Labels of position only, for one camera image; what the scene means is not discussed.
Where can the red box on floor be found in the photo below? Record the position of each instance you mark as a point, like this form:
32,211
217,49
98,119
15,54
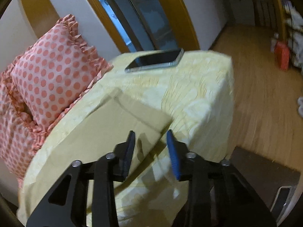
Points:
282,53

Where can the beige pants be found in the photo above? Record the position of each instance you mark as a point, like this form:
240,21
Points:
91,129

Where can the pink polka dot pillow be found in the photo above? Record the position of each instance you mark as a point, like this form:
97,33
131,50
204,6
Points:
21,138
56,70

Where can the dark floor mat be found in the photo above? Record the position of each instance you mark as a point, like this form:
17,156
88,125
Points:
264,175

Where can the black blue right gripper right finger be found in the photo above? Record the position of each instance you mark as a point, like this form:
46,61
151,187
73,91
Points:
218,194

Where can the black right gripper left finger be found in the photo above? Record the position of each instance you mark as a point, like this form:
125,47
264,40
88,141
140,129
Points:
65,203

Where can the white device on floor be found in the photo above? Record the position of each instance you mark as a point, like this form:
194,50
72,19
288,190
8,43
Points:
280,201

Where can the black smartphone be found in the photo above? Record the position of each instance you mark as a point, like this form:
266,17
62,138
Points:
163,59

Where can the yellow patterned bed sheet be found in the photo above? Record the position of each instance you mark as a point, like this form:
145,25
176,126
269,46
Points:
193,99

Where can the wooden door frame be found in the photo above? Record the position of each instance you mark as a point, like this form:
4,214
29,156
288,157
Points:
136,25

